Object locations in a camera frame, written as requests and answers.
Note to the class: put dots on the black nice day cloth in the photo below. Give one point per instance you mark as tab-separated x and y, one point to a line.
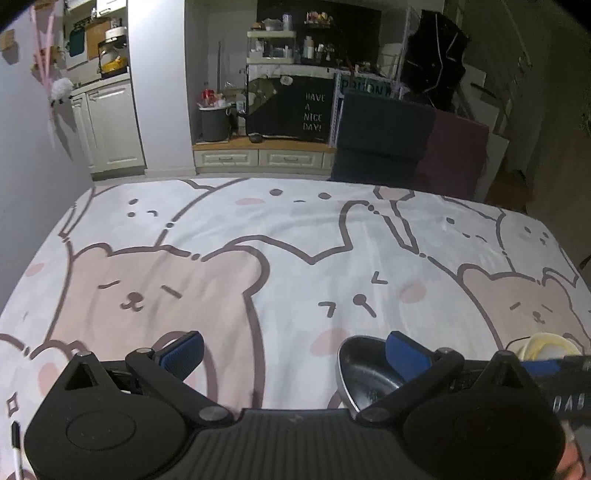
290	106

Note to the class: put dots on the cartoon bear tablecloth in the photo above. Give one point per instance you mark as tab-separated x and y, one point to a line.
275	274

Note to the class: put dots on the white kitchen cabinet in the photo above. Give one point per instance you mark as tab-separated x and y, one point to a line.
106	124

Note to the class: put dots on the cream two-handled ceramic bowl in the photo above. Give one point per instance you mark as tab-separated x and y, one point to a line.
546	346

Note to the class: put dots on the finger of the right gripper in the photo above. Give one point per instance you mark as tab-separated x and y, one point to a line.
565	383

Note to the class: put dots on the white storage shelf rack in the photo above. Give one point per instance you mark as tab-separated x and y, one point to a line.
270	47

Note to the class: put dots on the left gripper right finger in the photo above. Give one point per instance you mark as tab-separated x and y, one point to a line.
425	373

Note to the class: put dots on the black oval metal bowl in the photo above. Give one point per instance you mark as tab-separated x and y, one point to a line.
369	369

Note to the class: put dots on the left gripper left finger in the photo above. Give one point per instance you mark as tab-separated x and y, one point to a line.
161	375

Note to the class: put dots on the navy blue chair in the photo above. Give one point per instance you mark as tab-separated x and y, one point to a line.
381	140

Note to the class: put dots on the black marker pen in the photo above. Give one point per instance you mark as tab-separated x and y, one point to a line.
16	450

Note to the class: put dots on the wooden top drawer bench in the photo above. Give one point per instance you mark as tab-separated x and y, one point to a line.
284	156

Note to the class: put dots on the hanging black jacket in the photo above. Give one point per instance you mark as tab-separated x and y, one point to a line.
433	65

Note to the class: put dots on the maroon chair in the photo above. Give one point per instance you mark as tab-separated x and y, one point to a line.
454	158

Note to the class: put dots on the grey trash bin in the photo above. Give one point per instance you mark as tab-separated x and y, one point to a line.
215	123

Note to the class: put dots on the right human hand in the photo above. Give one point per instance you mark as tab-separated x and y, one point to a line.
571	465

